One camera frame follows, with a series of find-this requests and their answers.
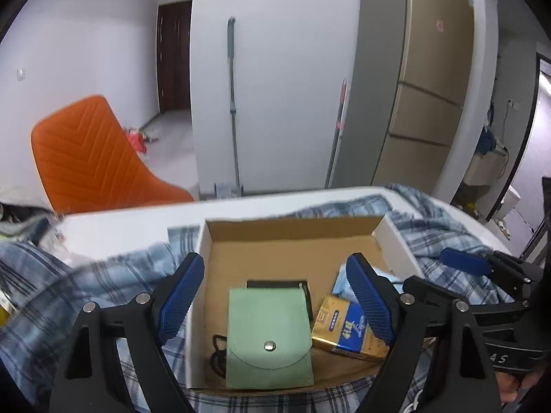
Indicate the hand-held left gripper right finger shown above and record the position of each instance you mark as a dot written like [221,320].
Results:
[370,303]

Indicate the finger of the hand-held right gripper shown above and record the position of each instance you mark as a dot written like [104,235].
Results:
[462,260]
[434,290]

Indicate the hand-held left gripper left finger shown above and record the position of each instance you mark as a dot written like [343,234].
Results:
[181,299]

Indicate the light blue packet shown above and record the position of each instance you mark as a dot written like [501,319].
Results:
[342,284]

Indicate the gold and blue packet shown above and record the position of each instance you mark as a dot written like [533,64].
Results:
[340,327]

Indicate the green snap pouch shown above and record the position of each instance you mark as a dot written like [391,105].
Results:
[267,322]

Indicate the black packet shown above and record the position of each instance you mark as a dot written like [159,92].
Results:
[275,284]

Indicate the shallow cardboard box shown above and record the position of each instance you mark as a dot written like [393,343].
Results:
[267,254]

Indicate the person's right hand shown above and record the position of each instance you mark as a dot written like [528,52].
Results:
[508,389]

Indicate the white appliance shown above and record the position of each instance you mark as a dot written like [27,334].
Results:
[518,213]

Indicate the beige cabinet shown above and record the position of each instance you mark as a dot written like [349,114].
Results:
[482,167]

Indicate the dark blue hanging cloth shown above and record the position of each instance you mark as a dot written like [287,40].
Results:
[487,142]

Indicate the blue plaid cloth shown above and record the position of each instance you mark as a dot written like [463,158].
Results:
[56,292]

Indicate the orange chair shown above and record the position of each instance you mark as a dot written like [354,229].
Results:
[94,159]

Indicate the red bag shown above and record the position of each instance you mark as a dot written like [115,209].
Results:
[137,140]

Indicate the gold refrigerator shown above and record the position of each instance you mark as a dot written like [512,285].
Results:
[413,81]

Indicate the dark brown door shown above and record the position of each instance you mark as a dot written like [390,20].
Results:
[174,60]

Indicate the black door frame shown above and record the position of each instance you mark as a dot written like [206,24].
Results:
[531,107]

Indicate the white light switch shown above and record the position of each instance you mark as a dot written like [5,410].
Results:
[20,74]

